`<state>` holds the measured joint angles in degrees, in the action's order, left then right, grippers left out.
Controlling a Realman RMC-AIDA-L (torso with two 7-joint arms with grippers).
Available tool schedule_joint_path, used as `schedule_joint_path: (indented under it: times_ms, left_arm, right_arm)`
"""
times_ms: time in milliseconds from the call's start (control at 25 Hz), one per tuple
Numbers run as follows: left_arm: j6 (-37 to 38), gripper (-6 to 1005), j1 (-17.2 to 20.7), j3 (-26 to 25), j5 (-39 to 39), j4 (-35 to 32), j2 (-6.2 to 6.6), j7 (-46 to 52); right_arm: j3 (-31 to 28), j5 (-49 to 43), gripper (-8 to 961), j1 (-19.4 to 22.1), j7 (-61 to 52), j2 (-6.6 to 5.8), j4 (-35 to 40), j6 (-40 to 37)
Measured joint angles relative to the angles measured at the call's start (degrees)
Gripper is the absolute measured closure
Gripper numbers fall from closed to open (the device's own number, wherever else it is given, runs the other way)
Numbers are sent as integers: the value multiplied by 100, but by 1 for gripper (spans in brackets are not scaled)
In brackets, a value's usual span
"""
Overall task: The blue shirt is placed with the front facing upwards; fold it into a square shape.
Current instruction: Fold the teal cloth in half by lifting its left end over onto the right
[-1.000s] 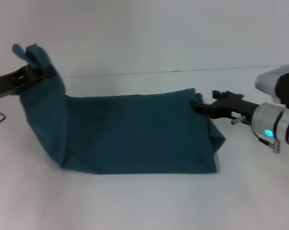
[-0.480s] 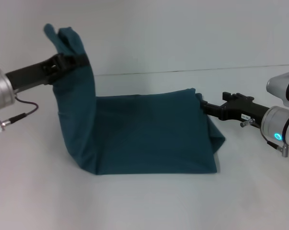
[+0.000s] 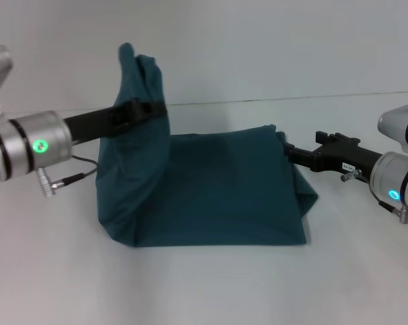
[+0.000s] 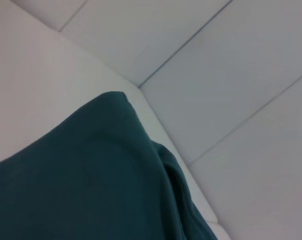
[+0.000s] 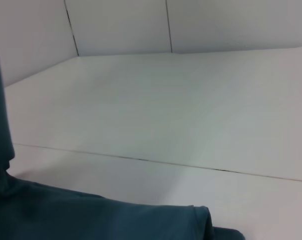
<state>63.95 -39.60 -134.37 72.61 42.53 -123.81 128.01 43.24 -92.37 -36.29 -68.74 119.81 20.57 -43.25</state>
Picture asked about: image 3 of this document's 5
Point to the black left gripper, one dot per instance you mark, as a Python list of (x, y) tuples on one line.
[(92, 123)]

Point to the teal t-shirt with FREE print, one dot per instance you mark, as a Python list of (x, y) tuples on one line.
[(207, 186)]

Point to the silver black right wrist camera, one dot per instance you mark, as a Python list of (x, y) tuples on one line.
[(401, 130)]

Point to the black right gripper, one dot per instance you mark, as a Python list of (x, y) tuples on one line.
[(342, 157)]

